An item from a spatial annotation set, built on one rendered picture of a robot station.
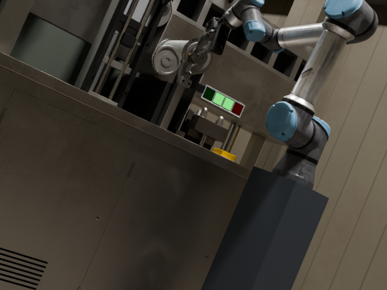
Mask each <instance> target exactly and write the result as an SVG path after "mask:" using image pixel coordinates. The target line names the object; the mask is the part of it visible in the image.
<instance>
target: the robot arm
mask: <svg viewBox="0 0 387 290"><path fill-rule="evenodd" d="M263 5H264V0H238V1H237V2H236V3H235V4H234V5H233V6H232V7H231V8H230V9H228V10H226V11H225V13H224V15H223V16H222V17H221V18H215V17H213V18H212V19H211V20H210V21H209V22H208V23H207V24H206V33H204V34H202V35H201V36H199V38H198V43H197V45H196V48H195V53H197V52H199V51H200V50H201V49H202V48H203V47H204V46H205V45H206V48H205V49H204V50H202V51H201V53H202V54H201V55H203V54H208V53H210V52H213V53H215V54H217V55H222V53H223V50H224V47H225V44H226V41H227V38H228V35H229V32H230V29H236V27H239V26H240V25H241V24H242V25H243V28H244V33H245V36H246V38H247V40H249V41H252V42H259V43H261V44H262V45H263V46H265V47H266V49H268V50H269V51H271V52H273V53H275V54H278V53H280V52H282V51H283V50H284V49H285V48H290V47H301V46H307V45H316V46H315V48H314V50H313V52H312V54H311V55H310V57H309V59H308V61H307V63H306V65H305V67H304V68H303V70H302V72H301V75H300V76H299V78H298V80H297V82H296V84H295V86H294V88H293V90H292V92H291V93H290V94H289V95H287V96H284V97H283V99H282V101H281V102H277V103H276V104H275V105H273V106H272V107H270V109H269V110H268V112H267V115H266V118H265V125H266V127H267V131H268V132H269V133H270V134H271V135H272V136H273V137H274V138H275V139H276V140H278V141H281V142H283V143H284V144H286V145H288V147H287V150H286V152H285V154H284V156H283V157H282V159H281V160H280V161H279V162H278V163H277V165H276V166H275V167H274V168H273V169H272V173H274V174H277V175H280V176H282V177H286V178H288V179H291V180H294V181H297V182H299V183H300V184H302V185H305V186H306V187H308V188H310V189H313V187H314V179H315V171H316V166H317V164H318V162H319V159H320V156H321V154H322V152H323V149H324V147H325V145H326V143H327V141H328V139H329V134H330V132H331V129H330V127H329V125H328V124H327V123H326V122H324V121H323V120H320V119H319V118H318V117H316V116H314V114H315V111H314V107H313V106H314V104H315V102H316V100H317V98H318V96H319V95H320V93H321V91H322V89H323V87H324V85H325V83H326V81H327V79H328V77H329V75H330V73H331V72H332V70H333V68H334V66H335V64H336V62H337V60H338V58H339V56H340V54H341V52H342V50H343V49H344V47H345V45H346V44H356V43H360V42H363V41H365V40H367V39H369V38H371V37H372V35H373V34H374V33H375V32H376V30H377V27H378V17H377V14H376V12H375V11H374V10H373V9H372V8H371V7H370V6H369V5H368V4H367V2H366V1H365V0H326V1H325V3H324V13H325V15H326V16H325V18H324V20H323V22H322V23H319V24H310V25H302V26H294V27H289V28H281V29H274V28H273V27H272V26H270V25H269V24H268V23H266V22H265V21H264V20H263V19H262V17H261V12H260V7H262V6H263Z"/></svg>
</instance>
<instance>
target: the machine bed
mask: <svg viewBox="0 0 387 290"><path fill-rule="evenodd" d="M0 66H1V67H3V68H5V69H7V70H9V71H12V72H14V73H16V74H18V75H20V76H22V77H24V78H27V79H29V80H31V81H34V82H36V83H38V84H40V85H42V86H44V87H46V88H49V89H51V90H53V91H55V92H57V93H59V94H62V95H64V96H66V97H68V98H71V99H72V100H74V101H77V102H79V103H81V104H84V105H86V106H88V107H90V108H92V109H94V110H96V111H99V112H101V113H103V114H105V115H107V116H109V117H112V118H114V119H116V120H118V121H121V122H122V123H125V124H127V125H129V126H131V127H134V128H136V129H138V130H140V131H142V132H144V133H147V134H149V135H151V136H153V137H155V138H157V139H159V140H162V141H164V142H166V143H168V144H171V145H173V146H175V147H177V148H179V149H181V150H184V151H186V152H188V153H190V154H192V155H194V156H196V157H199V158H201V159H203V160H205V161H207V162H210V163H212V164H214V165H216V166H218V167H221V168H223V169H225V170H227V171H229V172H231V173H234V174H236V175H238V176H240V177H242V178H244V179H246V180H248V178H249V175H250V173H251V171H252V170H250V169H248V168H246V167H244V166H242V165H239V164H237V163H235V162H233V161H231V160H229V159H227V158H225V157H223V156H221V155H218V154H216V153H214V152H212V151H210V150H208V149H206V148H204V147H202V146H199V145H197V144H195V143H193V142H191V141H189V140H187V139H184V138H182V137H181V136H178V135H176V134H174V133H172V132H170V131H167V130H165V129H163V128H161V127H159V126H157V125H155V124H153V123H151V122H149V121H146V120H144V119H142V118H140V117H138V116H136V115H134V114H132V113H130V112H127V111H125V110H123V109H121V108H119V107H116V106H114V105H112V104H110V103H108V102H106V101H104V100H102V99H100V98H98V97H95V96H93V95H91V94H89V93H87V92H85V91H83V90H81V89H79V88H77V87H74V86H72V85H70V84H68V83H66V82H63V81H61V80H60V79H58V78H55V77H53V76H51V75H49V74H47V73H44V72H42V71H40V70H38V69H36V68H34V67H32V66H30V65H28V64H26V63H23V62H21V61H19V60H17V59H15V58H13V57H11V56H9V55H7V54H4V53H2V52H0Z"/></svg>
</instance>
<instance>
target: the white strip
mask: <svg viewBox="0 0 387 290"><path fill-rule="evenodd" d="M118 3H119V0H112V1H111V4H110V6H109V8H108V10H107V13H106V15H105V17H104V19H103V21H102V24H101V26H100V28H99V30H98V32H97V35H96V37H95V39H94V42H93V44H92V46H91V48H90V51H89V53H88V55H87V57H86V59H85V62H84V64H83V66H82V68H81V71H80V73H79V75H78V78H77V80H76V82H75V84H74V87H77V88H79V89H80V88H81V86H82V83H83V81H84V79H85V77H86V74H87V72H88V70H89V67H90V65H91V63H92V61H93V58H94V56H95V54H96V52H97V50H98V47H99V45H100V43H101V41H102V39H103V36H104V34H105V31H106V29H107V27H108V25H109V23H110V20H111V18H112V16H113V14H114V12H115V9H116V7H117V4H118ZM117 36H118V34H116V33H115V34H114V36H113V38H112V40H111V43H110V45H109V47H108V49H107V52H106V54H105V56H107V57H108V56H109V54H110V52H111V49H112V47H113V45H114V43H115V40H116V38H117ZM104 65H105V63H103V62H102V63H101V65H100V68H99V70H98V72H97V74H96V76H95V79H94V81H93V83H92V85H91V87H90V90H91V91H93V90H94V87H95V85H96V83H97V81H98V79H99V76H100V74H101V72H102V70H103V68H104Z"/></svg>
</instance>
